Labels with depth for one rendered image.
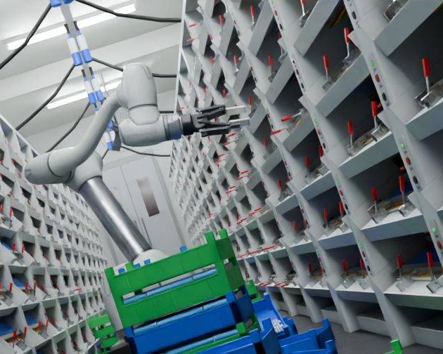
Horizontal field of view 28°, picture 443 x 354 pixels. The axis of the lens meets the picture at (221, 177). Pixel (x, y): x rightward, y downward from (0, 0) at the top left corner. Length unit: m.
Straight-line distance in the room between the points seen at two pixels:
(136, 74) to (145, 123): 0.17
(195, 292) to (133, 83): 1.01
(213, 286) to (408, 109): 0.69
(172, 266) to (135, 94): 0.92
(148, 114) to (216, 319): 0.99
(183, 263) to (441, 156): 0.73
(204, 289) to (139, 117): 0.93
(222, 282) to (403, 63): 0.72
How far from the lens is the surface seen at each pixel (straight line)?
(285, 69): 2.82
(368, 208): 2.55
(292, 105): 3.28
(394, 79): 1.89
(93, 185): 3.43
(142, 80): 3.02
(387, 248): 2.56
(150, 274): 2.26
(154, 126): 2.98
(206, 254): 2.22
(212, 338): 2.25
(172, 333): 2.26
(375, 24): 1.91
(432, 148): 1.89
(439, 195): 1.87
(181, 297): 2.25
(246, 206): 5.32
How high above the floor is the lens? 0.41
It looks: 5 degrees up
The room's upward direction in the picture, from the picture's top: 19 degrees counter-clockwise
